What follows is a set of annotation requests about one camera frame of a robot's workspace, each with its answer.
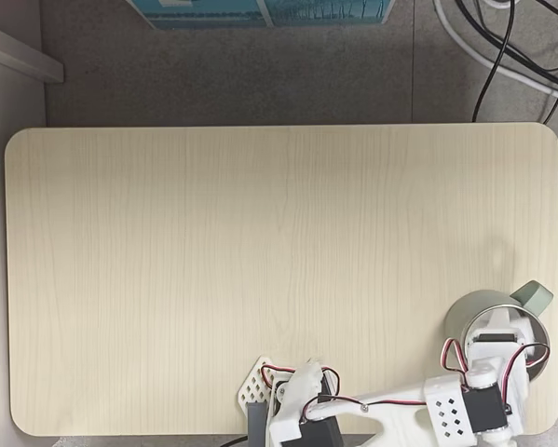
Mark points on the pale green steel mug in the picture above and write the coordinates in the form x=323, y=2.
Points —
x=460, y=319

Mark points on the grey table clamp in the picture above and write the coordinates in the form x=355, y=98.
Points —
x=258, y=426

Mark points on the blue printed box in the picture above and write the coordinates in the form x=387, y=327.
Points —
x=260, y=13

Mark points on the white ledge board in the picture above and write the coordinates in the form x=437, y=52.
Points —
x=22, y=53

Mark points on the white perforated base plate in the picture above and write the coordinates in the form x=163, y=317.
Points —
x=253, y=384

